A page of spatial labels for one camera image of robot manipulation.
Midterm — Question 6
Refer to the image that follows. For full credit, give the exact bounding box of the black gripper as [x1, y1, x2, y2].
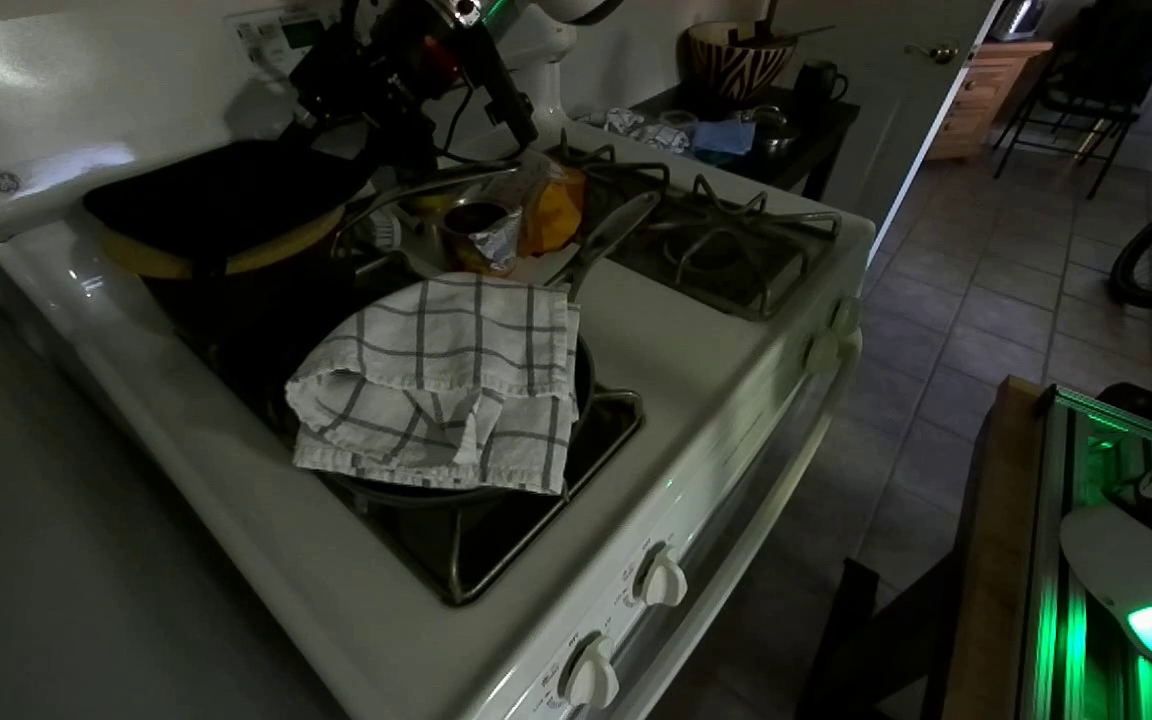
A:
[286, 0, 536, 176]

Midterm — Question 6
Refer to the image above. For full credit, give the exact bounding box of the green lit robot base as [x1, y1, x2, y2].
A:
[935, 379, 1152, 720]

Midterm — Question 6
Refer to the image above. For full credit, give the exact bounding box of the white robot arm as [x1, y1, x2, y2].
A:
[286, 0, 625, 176]

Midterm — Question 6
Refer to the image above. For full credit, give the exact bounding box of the orange yellow object in pot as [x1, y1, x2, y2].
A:
[519, 172, 584, 258]

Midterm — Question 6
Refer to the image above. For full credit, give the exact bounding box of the black square pan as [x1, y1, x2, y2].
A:
[83, 140, 369, 281]

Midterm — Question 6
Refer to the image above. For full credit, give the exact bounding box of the black left burner grate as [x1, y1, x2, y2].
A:
[152, 261, 645, 603]

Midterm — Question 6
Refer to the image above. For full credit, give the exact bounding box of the black burner grate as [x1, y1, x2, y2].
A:
[152, 261, 645, 603]
[550, 144, 840, 320]

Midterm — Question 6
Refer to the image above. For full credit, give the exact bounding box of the white checkered dish towel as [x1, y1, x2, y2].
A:
[286, 272, 579, 496]

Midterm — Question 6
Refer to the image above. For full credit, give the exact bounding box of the striped woven basket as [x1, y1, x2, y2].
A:
[678, 20, 795, 103]

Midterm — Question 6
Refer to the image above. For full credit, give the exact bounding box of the blue cloth on table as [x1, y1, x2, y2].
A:
[693, 122, 758, 161]

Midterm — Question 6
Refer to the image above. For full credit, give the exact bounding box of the white gas stove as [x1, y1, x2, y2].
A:
[0, 0, 871, 720]

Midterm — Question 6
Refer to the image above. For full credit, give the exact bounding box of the black right burner grate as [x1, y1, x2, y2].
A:
[550, 144, 840, 320]

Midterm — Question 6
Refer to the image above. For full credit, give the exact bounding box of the dark side table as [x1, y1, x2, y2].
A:
[635, 87, 859, 201]

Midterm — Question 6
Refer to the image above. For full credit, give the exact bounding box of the black mug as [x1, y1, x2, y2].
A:
[794, 62, 851, 112]

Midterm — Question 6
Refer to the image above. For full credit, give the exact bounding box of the white stove knob far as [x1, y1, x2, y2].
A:
[803, 327, 859, 373]

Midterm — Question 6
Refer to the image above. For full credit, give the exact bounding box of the white stove knob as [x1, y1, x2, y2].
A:
[631, 546, 687, 609]
[803, 327, 859, 373]
[556, 631, 619, 708]

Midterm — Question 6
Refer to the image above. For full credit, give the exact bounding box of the white stove knob near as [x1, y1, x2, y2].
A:
[556, 631, 619, 708]

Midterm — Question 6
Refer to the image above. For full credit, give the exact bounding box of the dark chair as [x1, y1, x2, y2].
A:
[991, 0, 1152, 194]

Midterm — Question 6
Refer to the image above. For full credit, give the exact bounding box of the steel pot with handle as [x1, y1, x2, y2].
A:
[363, 161, 662, 296]

